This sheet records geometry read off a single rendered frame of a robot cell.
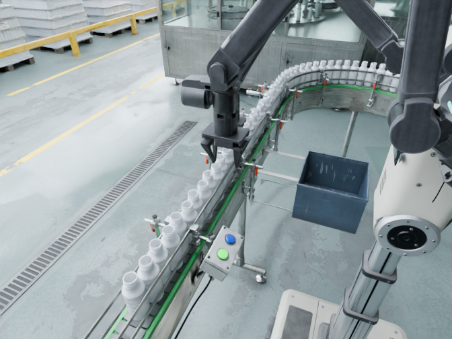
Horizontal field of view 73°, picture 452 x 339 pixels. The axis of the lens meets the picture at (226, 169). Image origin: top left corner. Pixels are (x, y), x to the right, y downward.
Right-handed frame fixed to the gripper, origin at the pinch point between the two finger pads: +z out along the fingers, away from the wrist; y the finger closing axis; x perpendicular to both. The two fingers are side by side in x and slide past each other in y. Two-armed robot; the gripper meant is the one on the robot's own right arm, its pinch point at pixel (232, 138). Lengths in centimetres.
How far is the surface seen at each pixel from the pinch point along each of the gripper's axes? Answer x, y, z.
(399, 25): -494, -100, 42
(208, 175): 22.1, 1.0, 4.0
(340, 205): -10, -49, 30
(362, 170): -41, -58, 29
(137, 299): 73, -2, 8
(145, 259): 64, 1, 3
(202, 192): 31.4, -0.6, 4.4
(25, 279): 42, 135, 118
